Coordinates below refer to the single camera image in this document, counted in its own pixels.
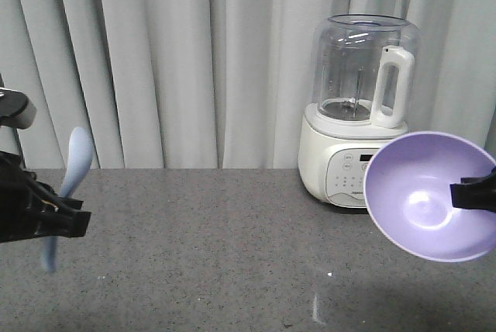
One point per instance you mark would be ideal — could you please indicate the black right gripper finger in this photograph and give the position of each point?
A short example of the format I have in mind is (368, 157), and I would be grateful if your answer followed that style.
(477, 193)

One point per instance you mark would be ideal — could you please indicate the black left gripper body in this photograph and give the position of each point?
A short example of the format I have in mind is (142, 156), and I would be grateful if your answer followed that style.
(19, 201)

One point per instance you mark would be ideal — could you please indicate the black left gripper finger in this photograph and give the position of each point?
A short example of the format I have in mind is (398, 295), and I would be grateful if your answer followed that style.
(72, 223)
(57, 201)

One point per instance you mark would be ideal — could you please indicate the purple plastic bowl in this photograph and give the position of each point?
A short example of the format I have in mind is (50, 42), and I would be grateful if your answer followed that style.
(407, 193)

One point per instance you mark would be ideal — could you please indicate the white blender with clear jar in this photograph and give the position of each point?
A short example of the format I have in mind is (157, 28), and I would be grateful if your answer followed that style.
(364, 67)

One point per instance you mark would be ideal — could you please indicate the light blue plastic spoon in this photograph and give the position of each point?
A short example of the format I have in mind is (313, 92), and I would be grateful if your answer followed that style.
(79, 159)

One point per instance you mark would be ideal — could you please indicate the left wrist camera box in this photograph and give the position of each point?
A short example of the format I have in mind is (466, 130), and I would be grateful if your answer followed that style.
(17, 111)

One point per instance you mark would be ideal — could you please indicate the grey pleated curtain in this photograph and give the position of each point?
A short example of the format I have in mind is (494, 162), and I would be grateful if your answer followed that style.
(218, 83)

